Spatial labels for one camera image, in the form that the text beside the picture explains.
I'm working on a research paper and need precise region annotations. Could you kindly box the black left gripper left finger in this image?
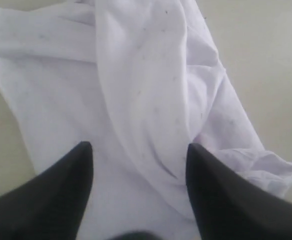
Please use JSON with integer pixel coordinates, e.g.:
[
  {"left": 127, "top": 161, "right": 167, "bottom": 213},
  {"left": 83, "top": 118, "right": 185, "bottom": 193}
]
[{"left": 0, "top": 141, "right": 93, "bottom": 240}]

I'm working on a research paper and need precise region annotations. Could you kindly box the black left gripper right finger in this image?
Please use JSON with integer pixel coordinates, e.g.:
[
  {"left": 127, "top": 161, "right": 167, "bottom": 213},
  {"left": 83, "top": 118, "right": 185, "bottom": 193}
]
[{"left": 185, "top": 143, "right": 292, "bottom": 240}]

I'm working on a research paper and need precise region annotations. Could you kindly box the white t-shirt red lettering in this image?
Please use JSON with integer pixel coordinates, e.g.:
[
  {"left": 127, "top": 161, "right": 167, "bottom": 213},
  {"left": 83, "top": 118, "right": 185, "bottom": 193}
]
[{"left": 0, "top": 0, "right": 292, "bottom": 240}]

